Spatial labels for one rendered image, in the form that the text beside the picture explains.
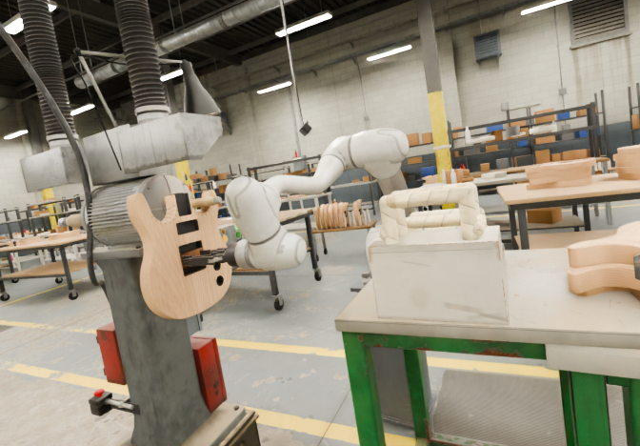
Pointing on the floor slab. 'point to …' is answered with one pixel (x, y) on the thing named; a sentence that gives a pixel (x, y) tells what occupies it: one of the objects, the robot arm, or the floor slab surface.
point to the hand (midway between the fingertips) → (193, 257)
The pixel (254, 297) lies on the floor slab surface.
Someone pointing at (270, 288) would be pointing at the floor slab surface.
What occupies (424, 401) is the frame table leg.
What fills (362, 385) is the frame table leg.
